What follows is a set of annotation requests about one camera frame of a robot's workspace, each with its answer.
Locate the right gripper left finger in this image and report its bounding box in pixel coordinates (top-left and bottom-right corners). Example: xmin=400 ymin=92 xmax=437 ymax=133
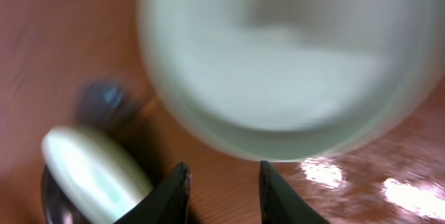
xmin=115 ymin=162 xmax=191 ymax=224

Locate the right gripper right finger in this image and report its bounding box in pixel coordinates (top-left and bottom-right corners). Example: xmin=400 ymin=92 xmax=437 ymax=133
xmin=259 ymin=161 xmax=329 ymax=224

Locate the mint green plate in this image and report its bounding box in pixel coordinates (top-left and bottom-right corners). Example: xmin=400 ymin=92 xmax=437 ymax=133
xmin=136 ymin=0 xmax=444 ymax=162
xmin=41 ymin=126 xmax=154 ymax=224

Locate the round black tray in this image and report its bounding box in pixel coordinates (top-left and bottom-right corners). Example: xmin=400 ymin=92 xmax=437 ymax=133
xmin=41 ymin=166 xmax=90 ymax=224

